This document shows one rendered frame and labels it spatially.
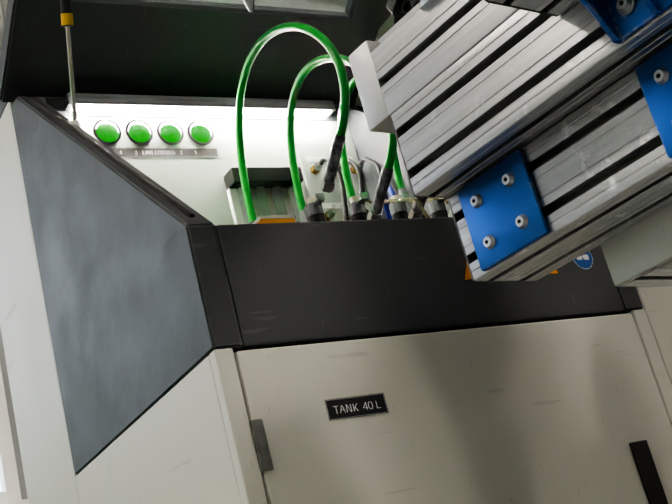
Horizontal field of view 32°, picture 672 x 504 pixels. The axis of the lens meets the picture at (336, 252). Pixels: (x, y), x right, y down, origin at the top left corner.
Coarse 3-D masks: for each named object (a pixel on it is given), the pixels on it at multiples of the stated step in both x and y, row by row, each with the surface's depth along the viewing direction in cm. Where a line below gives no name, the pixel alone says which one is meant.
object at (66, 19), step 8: (64, 0) 183; (64, 8) 183; (64, 16) 183; (72, 16) 184; (64, 24) 183; (72, 24) 184; (72, 56) 185; (72, 64) 184; (72, 72) 184; (72, 80) 184; (72, 88) 185; (72, 96) 185; (72, 104) 185; (72, 112) 185; (72, 120) 184
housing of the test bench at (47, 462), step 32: (0, 128) 208; (0, 160) 209; (0, 192) 210; (0, 224) 211; (0, 256) 212; (32, 256) 195; (0, 288) 213; (32, 288) 196; (0, 320) 214; (32, 320) 197; (32, 352) 197; (32, 384) 198; (32, 416) 199; (64, 416) 184; (32, 448) 200; (64, 448) 184; (32, 480) 201; (64, 480) 185
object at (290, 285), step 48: (240, 240) 143; (288, 240) 146; (336, 240) 150; (384, 240) 153; (432, 240) 157; (240, 288) 140; (288, 288) 143; (336, 288) 147; (384, 288) 150; (432, 288) 154; (480, 288) 158; (528, 288) 162; (576, 288) 166; (288, 336) 140; (336, 336) 144; (384, 336) 149
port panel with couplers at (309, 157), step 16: (304, 144) 224; (320, 144) 226; (352, 144) 230; (304, 160) 222; (304, 176) 221; (320, 176) 223; (336, 176) 224; (352, 176) 226; (320, 192) 221; (336, 192) 223; (336, 208) 221; (368, 208) 225
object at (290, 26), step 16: (272, 32) 191; (304, 32) 182; (320, 32) 179; (256, 48) 197; (336, 64) 174; (240, 80) 202; (240, 96) 203; (240, 112) 204; (240, 128) 204; (240, 144) 204; (240, 160) 204; (240, 176) 203
